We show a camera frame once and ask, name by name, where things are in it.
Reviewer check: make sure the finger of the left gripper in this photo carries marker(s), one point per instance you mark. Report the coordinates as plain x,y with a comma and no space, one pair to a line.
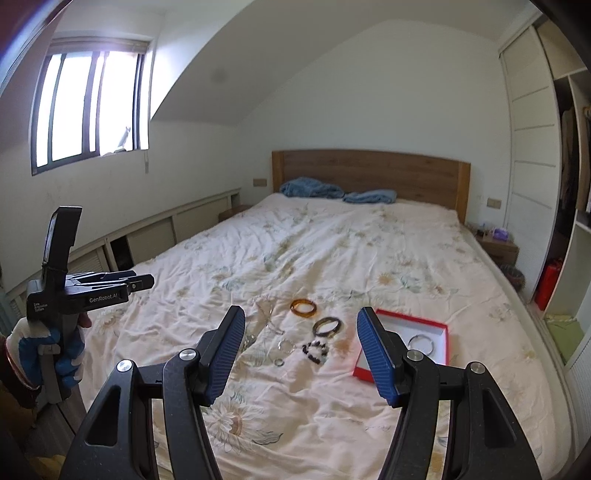
101,277
138,283

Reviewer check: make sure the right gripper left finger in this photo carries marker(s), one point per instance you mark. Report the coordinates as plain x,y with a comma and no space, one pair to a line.
191,380

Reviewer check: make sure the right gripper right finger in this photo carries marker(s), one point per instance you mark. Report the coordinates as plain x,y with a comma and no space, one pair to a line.
407,380

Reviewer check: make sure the silver bangle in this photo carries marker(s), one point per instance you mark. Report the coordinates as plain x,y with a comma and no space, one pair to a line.
423,344

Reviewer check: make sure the red jewelry box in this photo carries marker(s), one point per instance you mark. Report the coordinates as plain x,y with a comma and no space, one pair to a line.
406,326

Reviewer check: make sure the dark brown bangle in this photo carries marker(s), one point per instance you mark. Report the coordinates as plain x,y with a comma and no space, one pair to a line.
327,327

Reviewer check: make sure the amber bangle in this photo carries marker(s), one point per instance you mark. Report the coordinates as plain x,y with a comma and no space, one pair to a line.
304,308

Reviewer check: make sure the gloved left hand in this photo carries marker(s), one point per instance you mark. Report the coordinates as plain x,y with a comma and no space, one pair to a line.
21,372

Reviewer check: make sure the low white cabinet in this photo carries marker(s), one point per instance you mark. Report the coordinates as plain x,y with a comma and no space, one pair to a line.
98,247

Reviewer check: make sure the floral bed duvet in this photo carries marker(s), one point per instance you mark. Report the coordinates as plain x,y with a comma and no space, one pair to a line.
302,269

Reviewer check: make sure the wooden nightstand left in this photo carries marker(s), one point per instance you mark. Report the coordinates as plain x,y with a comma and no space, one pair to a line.
227,214

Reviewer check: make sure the wooden nightstand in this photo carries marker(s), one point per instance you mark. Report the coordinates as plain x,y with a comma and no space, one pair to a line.
227,214
501,252

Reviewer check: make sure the wooden nightstand right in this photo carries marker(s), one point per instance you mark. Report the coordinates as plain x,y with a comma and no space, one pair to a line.
501,252

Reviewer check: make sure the red bag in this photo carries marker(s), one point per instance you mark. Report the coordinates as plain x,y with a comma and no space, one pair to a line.
548,282

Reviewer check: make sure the window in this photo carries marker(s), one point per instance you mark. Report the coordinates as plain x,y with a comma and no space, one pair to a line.
92,99

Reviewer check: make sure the blue pillow left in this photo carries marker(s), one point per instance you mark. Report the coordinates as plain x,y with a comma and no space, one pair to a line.
304,187

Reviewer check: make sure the blue pillow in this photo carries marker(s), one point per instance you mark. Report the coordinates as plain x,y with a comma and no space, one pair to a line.
380,196
304,187

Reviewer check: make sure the blue pillow right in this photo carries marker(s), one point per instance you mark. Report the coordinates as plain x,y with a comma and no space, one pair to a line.
380,196

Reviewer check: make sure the wooden headboard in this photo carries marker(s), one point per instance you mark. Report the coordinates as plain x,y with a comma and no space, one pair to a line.
415,177

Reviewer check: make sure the hanging clothes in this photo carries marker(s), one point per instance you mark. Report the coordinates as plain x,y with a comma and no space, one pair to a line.
574,187

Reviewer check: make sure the white wardrobe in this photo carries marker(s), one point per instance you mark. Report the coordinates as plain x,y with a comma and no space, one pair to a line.
545,76

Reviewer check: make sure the wall socket right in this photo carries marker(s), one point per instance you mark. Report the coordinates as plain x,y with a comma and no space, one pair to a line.
494,203

